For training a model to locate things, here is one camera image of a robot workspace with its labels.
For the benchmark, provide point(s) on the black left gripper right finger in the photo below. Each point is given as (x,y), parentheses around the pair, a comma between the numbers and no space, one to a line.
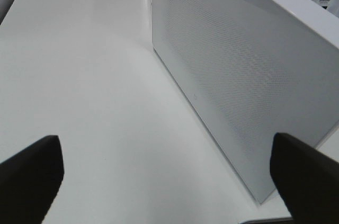
(306,180)

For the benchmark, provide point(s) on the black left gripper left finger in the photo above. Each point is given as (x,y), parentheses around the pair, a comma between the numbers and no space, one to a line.
(30,181)

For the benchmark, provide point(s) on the white microwave door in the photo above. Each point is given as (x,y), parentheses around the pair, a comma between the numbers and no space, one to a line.
(251,69)

